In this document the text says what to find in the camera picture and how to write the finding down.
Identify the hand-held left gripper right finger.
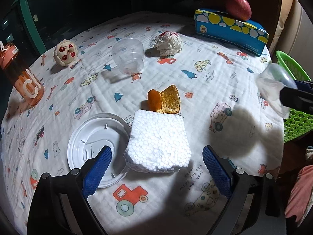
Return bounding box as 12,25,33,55
202,145,286,235

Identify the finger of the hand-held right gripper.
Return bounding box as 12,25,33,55
293,80,313,91
279,86,313,113

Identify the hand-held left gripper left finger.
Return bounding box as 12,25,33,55
28,145,113,235

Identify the green plastic basket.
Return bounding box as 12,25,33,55
276,51,313,143

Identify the clear plastic bag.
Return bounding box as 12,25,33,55
257,63,297,118

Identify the white foam block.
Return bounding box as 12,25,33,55
124,109,192,174

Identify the white round plastic lid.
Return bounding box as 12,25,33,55
67,113,132,189

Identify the beige floral panel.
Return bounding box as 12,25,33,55
268,0,313,54

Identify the pink cloth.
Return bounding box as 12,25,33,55
285,165,313,223

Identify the blue tissue box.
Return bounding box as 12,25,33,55
194,9,269,57

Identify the red apple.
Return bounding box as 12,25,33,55
225,0,252,21

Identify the printed white blanket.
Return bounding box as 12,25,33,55
0,11,285,235

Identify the orange water bottle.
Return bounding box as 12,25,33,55
0,41,45,106

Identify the clear plastic cup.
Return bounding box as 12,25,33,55
112,38,145,75

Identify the crumpled white paper ball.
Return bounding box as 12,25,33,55
153,31,183,57

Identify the green window frame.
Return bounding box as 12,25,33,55
0,0,74,57

